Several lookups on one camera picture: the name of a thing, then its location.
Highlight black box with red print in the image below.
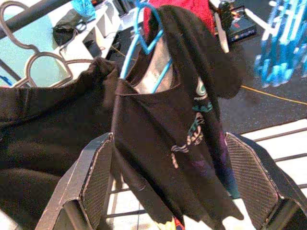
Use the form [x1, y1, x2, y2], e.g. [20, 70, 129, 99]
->
[226, 6, 257, 43]

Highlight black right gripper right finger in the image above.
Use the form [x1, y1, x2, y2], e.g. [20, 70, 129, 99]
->
[224, 131, 307, 230]

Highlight grey wire hanger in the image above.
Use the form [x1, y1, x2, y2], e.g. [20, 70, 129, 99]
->
[0, 0, 96, 88]

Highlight yellow cable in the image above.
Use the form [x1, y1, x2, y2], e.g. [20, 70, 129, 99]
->
[241, 85, 307, 106]

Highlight white desk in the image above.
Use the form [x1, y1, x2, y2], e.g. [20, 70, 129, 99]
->
[47, 0, 137, 63]

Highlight black crumpled cloth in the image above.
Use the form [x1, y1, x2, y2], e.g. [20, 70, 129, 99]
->
[52, 9, 82, 46]

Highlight black printed sports jersey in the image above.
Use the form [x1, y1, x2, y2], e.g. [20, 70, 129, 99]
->
[111, 4, 247, 227]

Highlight blue plastic hanger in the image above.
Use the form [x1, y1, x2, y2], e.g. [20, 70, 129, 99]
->
[254, 0, 307, 88]
[118, 0, 173, 94]

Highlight dark knit garment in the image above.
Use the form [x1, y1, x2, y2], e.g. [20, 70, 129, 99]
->
[0, 56, 120, 230]

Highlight red garment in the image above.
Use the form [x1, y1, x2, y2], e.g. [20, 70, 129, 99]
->
[143, 0, 216, 36]

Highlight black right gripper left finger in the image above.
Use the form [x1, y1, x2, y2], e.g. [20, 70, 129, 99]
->
[35, 131, 115, 230]

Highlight blue crumpled plastic bag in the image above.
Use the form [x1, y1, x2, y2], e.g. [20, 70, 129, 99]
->
[71, 0, 96, 21]

